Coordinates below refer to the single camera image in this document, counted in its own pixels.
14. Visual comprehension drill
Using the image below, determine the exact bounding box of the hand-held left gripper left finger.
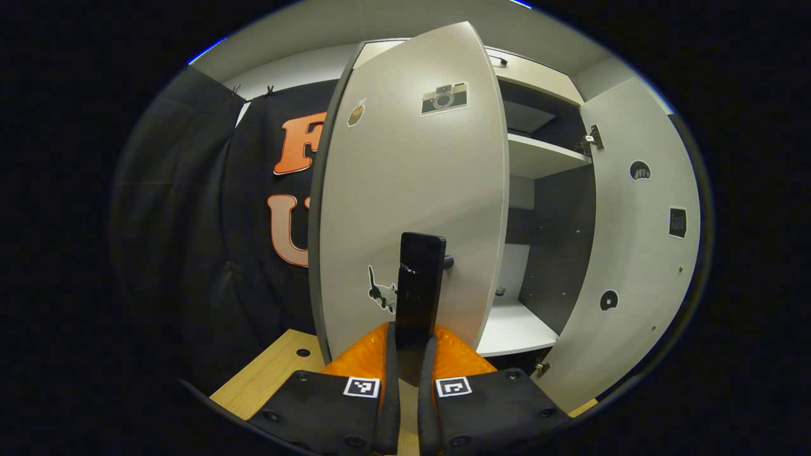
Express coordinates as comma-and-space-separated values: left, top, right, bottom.
247, 322, 401, 456

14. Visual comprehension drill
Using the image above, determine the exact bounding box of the black door handle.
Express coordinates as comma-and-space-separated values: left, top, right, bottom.
394, 232, 456, 348

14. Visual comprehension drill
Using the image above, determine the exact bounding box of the beige cabinet drawer front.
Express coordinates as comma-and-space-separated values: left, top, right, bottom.
485, 46, 584, 108

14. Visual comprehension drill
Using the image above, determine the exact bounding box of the cabinet door with camera sticker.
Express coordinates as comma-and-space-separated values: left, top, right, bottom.
309, 22, 509, 365

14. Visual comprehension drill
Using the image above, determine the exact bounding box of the cabinet door with headphones sticker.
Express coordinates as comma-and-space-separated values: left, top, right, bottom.
534, 77, 701, 414

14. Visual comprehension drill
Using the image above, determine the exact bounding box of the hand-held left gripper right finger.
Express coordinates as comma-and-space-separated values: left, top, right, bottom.
418, 324, 571, 456

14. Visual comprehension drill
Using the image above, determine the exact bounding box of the black backdrop cloth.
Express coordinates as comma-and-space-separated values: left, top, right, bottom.
108, 66, 340, 396

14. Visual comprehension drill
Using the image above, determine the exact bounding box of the white cabinet bottom shelf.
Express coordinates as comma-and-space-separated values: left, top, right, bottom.
476, 298, 559, 357

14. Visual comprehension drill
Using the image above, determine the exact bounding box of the white cabinet shelf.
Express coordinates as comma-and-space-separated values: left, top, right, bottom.
507, 133, 593, 180
476, 298, 559, 357

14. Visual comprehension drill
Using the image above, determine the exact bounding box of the beige double-door shoe cabinet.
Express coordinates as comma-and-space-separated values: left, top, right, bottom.
309, 22, 701, 414

